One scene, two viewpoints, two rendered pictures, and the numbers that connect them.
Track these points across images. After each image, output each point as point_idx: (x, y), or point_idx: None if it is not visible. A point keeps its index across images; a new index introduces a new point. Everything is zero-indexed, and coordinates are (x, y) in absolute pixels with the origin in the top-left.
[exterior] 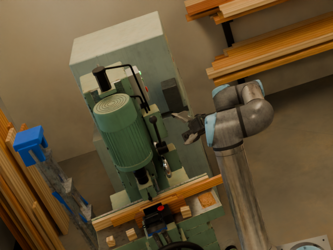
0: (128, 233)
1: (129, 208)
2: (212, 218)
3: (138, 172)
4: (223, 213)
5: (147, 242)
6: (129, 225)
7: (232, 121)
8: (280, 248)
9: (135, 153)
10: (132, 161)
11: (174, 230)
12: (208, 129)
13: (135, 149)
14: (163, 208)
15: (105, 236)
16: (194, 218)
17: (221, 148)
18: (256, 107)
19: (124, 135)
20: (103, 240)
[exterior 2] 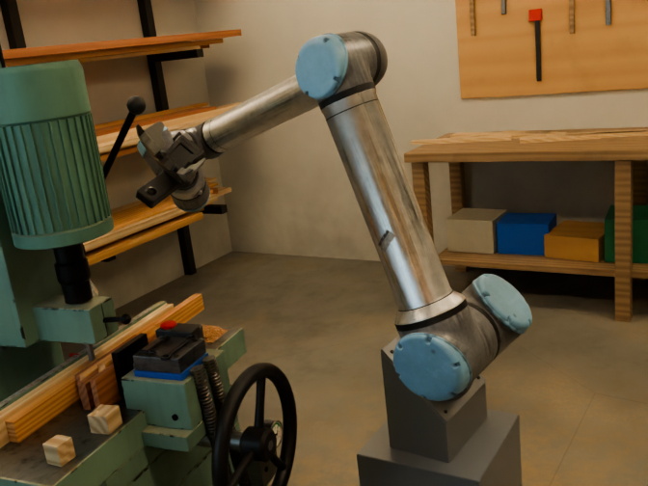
0: (101, 414)
1: (43, 386)
2: (232, 359)
3: (80, 264)
4: (244, 348)
5: (148, 428)
6: (65, 422)
7: (362, 40)
8: (389, 351)
9: (97, 189)
10: (94, 209)
11: (222, 360)
12: (337, 46)
13: (97, 177)
14: (175, 321)
15: (17, 462)
16: None
17: (360, 85)
18: (369, 36)
19: (81, 134)
20: (19, 469)
